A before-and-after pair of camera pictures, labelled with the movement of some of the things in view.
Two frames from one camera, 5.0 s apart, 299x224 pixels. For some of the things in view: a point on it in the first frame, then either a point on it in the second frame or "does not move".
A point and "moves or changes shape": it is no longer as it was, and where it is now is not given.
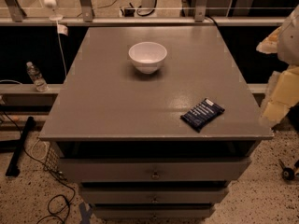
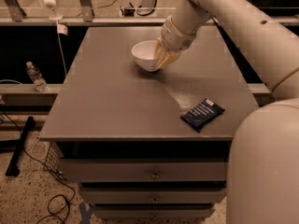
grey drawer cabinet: (154, 122) does not move
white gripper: (290, 46) to (174, 36)
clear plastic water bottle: (41, 84) does not move
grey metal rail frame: (13, 14) does not move
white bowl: (148, 56) moves or changes shape
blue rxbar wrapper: (201, 115) does not move
